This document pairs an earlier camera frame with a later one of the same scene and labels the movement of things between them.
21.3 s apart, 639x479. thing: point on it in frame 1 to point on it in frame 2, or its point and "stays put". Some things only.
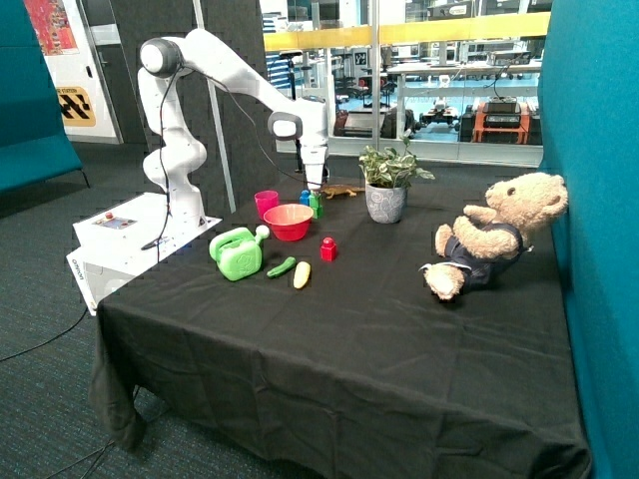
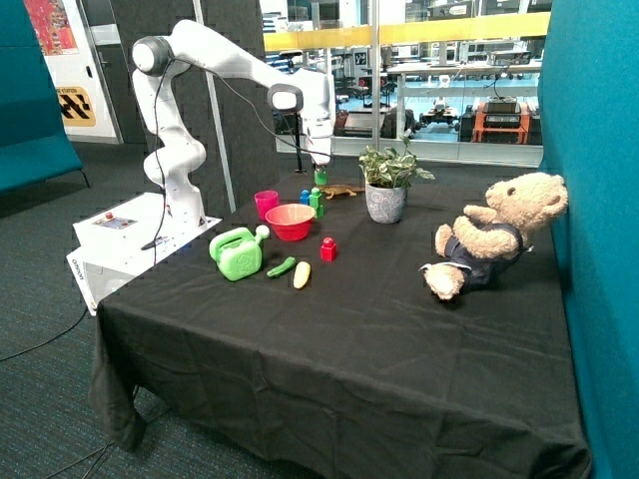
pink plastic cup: x=265 y=200 stays put
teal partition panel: x=590 y=139 stays put
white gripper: x=314 y=157 to x=319 y=138
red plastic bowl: x=289 y=222 stays put
